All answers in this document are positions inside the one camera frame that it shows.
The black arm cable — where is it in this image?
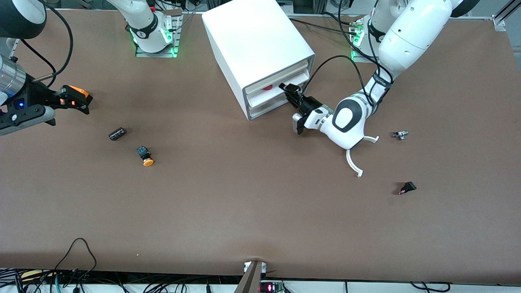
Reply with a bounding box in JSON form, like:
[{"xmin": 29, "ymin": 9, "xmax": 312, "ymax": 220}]
[
  {"xmin": 20, "ymin": 0, "xmax": 74, "ymax": 81},
  {"xmin": 303, "ymin": 0, "xmax": 394, "ymax": 107}
]

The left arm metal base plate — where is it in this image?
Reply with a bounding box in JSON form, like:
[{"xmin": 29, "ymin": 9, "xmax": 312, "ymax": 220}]
[{"xmin": 350, "ymin": 18, "xmax": 381, "ymax": 64}]

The circuit board with red display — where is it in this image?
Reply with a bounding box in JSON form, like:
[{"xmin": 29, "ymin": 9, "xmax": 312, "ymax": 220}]
[{"xmin": 259, "ymin": 280, "xmax": 285, "ymax": 293}]

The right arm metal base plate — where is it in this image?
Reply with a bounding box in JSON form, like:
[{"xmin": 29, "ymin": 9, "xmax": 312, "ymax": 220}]
[{"xmin": 135, "ymin": 15, "xmax": 182, "ymax": 58}]

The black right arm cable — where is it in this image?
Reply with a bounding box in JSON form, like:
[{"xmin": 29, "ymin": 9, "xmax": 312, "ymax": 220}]
[{"xmin": 20, "ymin": 0, "xmax": 74, "ymax": 81}]

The aluminium frame profile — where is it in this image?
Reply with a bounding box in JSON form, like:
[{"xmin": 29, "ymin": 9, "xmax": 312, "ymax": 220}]
[{"xmin": 490, "ymin": 0, "xmax": 521, "ymax": 32}]

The white semicircular plastic bracket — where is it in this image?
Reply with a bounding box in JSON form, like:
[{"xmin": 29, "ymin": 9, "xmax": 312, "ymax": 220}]
[{"xmin": 346, "ymin": 136, "xmax": 380, "ymax": 178}]

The black power cable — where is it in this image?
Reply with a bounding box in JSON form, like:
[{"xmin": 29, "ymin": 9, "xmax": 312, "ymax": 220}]
[
  {"xmin": 324, "ymin": 11, "xmax": 360, "ymax": 26},
  {"xmin": 290, "ymin": 18, "xmax": 358, "ymax": 34}
]

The yellow mushroom push button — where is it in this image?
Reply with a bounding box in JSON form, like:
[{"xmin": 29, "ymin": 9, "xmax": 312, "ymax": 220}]
[{"xmin": 136, "ymin": 146, "xmax": 155, "ymax": 167}]

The thin black looped cable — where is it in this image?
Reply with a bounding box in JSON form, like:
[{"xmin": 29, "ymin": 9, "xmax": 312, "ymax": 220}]
[{"xmin": 54, "ymin": 238, "xmax": 97, "ymax": 282}]

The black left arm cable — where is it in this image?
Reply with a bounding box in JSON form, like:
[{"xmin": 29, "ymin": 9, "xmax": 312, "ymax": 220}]
[{"xmin": 303, "ymin": 0, "xmax": 394, "ymax": 107}]

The brown camera mount post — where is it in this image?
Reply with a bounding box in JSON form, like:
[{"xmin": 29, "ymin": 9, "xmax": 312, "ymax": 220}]
[{"xmin": 234, "ymin": 260, "xmax": 267, "ymax": 293}]

